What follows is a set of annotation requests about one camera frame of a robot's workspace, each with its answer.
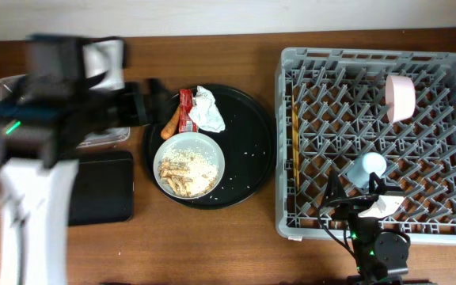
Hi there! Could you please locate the light blue plastic cup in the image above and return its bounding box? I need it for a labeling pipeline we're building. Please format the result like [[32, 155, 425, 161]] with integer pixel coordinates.
[[346, 152, 387, 189]]

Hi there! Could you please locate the clear plastic bin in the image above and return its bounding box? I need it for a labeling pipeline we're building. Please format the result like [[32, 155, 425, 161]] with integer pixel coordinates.
[[0, 74, 131, 148]]

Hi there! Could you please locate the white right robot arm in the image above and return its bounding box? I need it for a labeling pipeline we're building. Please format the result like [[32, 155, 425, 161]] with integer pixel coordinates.
[[317, 170, 411, 284]]

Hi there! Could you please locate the black rectangular bin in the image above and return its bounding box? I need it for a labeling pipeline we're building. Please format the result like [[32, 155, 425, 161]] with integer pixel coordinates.
[[69, 150, 134, 226]]

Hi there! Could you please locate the pink bowl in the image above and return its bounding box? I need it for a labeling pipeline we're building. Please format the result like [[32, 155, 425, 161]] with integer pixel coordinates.
[[385, 75, 416, 124]]

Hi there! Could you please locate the white napkin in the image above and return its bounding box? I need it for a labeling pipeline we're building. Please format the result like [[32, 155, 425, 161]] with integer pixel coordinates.
[[188, 85, 226, 133]]

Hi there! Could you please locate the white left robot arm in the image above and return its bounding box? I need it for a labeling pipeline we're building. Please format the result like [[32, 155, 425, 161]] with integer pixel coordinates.
[[0, 76, 153, 284]]

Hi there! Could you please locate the red snack wrapper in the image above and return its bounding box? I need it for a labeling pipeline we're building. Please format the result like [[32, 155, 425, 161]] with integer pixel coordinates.
[[178, 89, 198, 133]]

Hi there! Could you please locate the grey plate with food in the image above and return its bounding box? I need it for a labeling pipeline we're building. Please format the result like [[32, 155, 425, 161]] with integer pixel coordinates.
[[152, 132, 225, 200]]

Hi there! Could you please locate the round black tray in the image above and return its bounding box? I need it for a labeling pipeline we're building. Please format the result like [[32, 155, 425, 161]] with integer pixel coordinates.
[[158, 84, 276, 210]]

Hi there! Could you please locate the orange carrot piece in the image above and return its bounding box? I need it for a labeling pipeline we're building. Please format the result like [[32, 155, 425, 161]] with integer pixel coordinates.
[[160, 105, 181, 140]]

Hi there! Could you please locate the grey dishwasher rack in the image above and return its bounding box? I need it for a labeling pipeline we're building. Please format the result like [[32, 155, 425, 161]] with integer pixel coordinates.
[[275, 47, 456, 245]]

